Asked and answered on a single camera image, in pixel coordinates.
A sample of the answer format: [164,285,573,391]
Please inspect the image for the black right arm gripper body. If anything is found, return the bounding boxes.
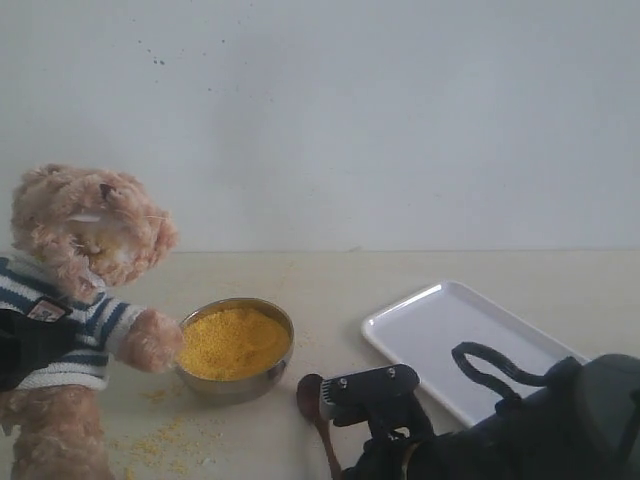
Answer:
[344,388,434,479]

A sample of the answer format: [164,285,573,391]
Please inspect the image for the brown wooden spoon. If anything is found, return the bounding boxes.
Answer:
[296,373,342,480]

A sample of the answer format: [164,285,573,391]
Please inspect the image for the beige teddy bear striped sweater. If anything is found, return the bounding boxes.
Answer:
[0,162,185,480]

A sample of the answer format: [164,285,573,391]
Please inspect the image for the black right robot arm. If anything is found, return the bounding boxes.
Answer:
[313,342,639,479]

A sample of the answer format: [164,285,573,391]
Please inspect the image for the white rectangular plastic tray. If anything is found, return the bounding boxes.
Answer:
[361,281,588,426]

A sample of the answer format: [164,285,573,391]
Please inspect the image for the steel bowl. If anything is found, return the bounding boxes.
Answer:
[176,298,294,405]

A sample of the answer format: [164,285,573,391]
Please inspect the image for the yellow millet grains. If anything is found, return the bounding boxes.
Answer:
[178,308,290,381]

